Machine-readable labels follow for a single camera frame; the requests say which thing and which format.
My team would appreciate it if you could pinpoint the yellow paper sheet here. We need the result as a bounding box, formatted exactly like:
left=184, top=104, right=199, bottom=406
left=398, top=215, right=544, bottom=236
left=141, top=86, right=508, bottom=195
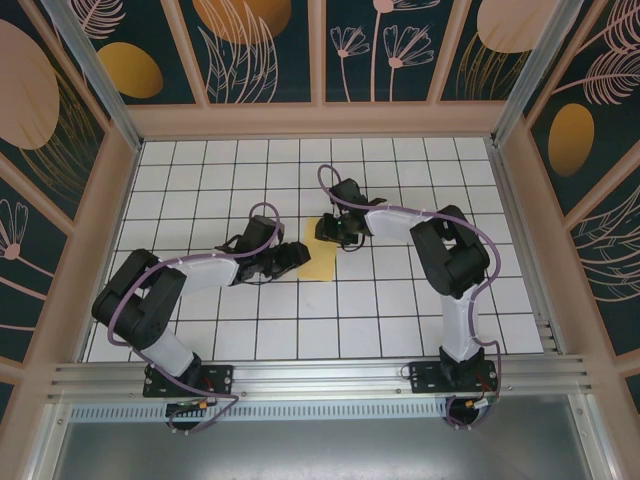
left=297, top=218, right=339, bottom=283

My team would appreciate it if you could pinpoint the grey metal sheet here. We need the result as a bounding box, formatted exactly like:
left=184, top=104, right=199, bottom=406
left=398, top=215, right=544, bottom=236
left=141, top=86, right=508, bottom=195
left=42, top=418, right=604, bottom=480

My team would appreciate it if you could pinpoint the long aluminium mounting rail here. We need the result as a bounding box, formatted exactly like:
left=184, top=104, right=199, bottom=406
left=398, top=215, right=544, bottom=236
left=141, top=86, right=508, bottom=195
left=47, top=354, right=594, bottom=401

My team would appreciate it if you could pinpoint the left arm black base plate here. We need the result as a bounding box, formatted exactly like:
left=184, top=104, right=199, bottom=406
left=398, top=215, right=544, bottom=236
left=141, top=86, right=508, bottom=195
left=143, top=363, right=236, bottom=399

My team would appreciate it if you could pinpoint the slotted grey cable duct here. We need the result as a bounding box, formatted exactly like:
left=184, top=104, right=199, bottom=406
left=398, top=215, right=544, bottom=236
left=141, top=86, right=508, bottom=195
left=69, top=403, right=451, bottom=422

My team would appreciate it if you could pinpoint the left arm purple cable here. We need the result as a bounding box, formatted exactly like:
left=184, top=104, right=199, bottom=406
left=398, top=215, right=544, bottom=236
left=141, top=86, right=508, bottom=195
left=106, top=201, right=284, bottom=437

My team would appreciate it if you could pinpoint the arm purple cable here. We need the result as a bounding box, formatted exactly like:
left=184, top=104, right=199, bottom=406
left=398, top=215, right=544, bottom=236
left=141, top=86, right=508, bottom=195
left=106, top=201, right=284, bottom=437
left=317, top=163, right=504, bottom=432

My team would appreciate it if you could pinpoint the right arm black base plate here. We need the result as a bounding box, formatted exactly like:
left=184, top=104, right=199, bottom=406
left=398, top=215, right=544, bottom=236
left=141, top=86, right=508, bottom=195
left=408, top=360, right=500, bottom=396

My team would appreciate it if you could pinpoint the aluminium side rail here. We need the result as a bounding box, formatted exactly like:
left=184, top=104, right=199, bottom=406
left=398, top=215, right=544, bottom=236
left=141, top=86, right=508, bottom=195
left=487, top=139, right=571, bottom=357

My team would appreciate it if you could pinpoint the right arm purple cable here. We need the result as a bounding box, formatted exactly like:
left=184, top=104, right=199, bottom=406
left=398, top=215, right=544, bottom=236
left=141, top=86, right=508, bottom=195
left=317, top=163, right=504, bottom=432

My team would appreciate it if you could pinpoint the aluminium frame post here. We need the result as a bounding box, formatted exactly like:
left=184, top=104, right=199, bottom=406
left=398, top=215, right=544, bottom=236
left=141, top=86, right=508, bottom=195
left=490, top=0, right=584, bottom=147
left=39, top=0, right=146, bottom=152

